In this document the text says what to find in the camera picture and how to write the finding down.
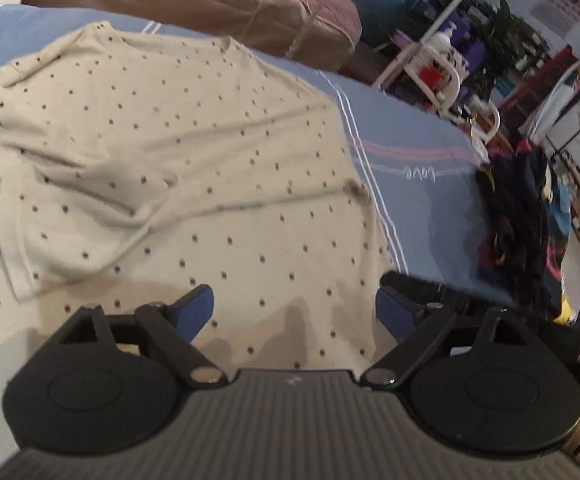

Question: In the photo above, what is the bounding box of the white pump bottle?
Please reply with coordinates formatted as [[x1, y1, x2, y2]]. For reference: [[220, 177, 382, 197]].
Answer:
[[432, 22, 463, 55]]

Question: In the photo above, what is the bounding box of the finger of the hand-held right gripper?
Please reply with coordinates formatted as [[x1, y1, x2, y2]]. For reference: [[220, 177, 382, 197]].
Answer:
[[380, 270, 516, 312]]

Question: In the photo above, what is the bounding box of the white trolley cart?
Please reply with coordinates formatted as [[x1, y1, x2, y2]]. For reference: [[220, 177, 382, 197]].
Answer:
[[372, 35, 501, 146]]

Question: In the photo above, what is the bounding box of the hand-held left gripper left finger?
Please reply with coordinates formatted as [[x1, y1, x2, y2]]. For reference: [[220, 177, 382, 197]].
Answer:
[[58, 284, 228, 389]]

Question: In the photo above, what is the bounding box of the beige polka dot shirt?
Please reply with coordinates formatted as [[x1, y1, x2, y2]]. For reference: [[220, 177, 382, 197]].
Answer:
[[0, 21, 396, 466]]

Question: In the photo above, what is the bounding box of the green plant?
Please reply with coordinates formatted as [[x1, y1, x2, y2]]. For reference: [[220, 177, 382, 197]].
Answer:
[[470, 0, 551, 76]]

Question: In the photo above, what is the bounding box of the blue striped bedsheet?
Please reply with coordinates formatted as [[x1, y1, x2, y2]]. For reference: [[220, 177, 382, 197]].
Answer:
[[0, 0, 516, 306]]

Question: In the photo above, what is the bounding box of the pile of dark clothes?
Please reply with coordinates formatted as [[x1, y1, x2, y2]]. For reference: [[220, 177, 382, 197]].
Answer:
[[475, 142, 578, 323]]

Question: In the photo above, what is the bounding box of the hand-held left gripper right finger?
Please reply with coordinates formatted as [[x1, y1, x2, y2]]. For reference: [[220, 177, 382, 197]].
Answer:
[[359, 285, 534, 390]]

